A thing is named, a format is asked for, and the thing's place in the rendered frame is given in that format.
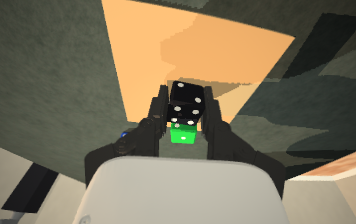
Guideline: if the green die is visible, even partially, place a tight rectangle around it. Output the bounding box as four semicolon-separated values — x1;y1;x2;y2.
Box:
171;123;197;144

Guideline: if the orange flat mat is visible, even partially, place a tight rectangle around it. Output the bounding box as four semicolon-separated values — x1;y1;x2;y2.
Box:
102;0;295;123

